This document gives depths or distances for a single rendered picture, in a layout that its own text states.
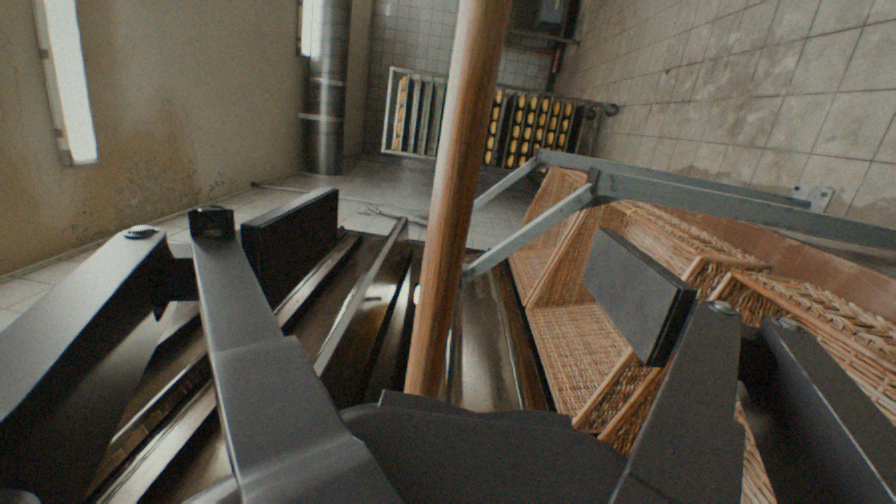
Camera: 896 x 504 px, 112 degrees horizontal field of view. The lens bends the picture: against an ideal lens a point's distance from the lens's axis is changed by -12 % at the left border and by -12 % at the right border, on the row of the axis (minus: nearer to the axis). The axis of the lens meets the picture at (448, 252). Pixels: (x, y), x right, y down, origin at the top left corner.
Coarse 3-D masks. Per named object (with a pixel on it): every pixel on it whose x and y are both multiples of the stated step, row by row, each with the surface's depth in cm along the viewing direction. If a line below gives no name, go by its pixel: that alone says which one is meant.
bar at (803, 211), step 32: (544, 160) 103; (576, 160) 102; (576, 192) 60; (608, 192) 58; (640, 192) 58; (672, 192) 58; (704, 192) 57; (736, 192) 104; (768, 192) 105; (800, 192) 108; (832, 192) 98; (544, 224) 62; (768, 224) 59; (800, 224) 59; (832, 224) 58; (864, 224) 58; (448, 352) 42; (448, 384) 37
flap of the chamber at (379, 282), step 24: (408, 240) 178; (384, 264) 122; (360, 288) 100; (384, 288) 122; (360, 312) 93; (384, 312) 123; (336, 336) 77; (360, 336) 93; (336, 360) 74; (360, 360) 93; (336, 384) 74
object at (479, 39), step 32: (480, 0) 19; (480, 32) 19; (480, 64) 20; (448, 96) 21; (480, 96) 20; (448, 128) 21; (480, 128) 21; (448, 160) 22; (480, 160) 22; (448, 192) 22; (448, 224) 23; (448, 256) 24; (448, 288) 25; (416, 320) 27; (448, 320) 26; (416, 352) 27; (416, 384) 28
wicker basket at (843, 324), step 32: (736, 288) 53; (768, 288) 46; (800, 288) 50; (800, 320) 52; (832, 320) 37; (864, 320) 40; (672, 352) 57; (832, 352) 46; (864, 352) 32; (864, 384) 42; (640, 416) 63; (736, 416) 61; (768, 480) 52
